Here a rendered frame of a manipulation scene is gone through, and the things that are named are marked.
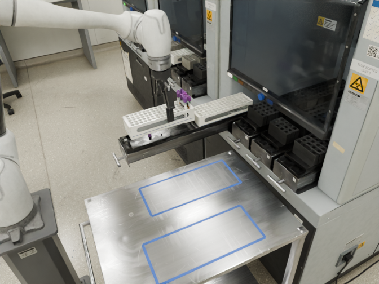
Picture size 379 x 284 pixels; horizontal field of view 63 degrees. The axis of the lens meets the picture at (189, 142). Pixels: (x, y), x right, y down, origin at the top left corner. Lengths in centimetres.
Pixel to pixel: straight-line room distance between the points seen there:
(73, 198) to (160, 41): 152
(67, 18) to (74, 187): 162
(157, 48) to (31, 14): 42
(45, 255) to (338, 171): 114
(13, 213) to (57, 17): 67
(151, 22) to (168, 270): 81
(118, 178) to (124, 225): 141
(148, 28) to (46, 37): 367
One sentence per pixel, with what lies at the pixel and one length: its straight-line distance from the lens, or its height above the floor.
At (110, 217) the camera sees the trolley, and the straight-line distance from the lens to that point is 108.
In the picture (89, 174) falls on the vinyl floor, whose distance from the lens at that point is 254.
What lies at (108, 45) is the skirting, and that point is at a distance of 493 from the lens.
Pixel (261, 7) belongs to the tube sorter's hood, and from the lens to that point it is 127.
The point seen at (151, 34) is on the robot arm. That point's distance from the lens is 117.
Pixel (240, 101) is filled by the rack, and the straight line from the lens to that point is 153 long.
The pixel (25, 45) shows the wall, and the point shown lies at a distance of 479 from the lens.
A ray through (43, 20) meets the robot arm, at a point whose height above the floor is 138.
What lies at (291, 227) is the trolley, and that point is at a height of 82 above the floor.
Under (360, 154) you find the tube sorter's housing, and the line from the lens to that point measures 111.
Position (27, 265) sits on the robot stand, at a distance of 144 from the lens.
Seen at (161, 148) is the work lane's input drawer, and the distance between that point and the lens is 137.
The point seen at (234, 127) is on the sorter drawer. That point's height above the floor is 79.
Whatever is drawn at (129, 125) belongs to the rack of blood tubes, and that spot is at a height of 92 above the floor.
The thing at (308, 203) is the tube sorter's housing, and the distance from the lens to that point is 124.
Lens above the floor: 162
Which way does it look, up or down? 37 degrees down
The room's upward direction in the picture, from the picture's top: 3 degrees counter-clockwise
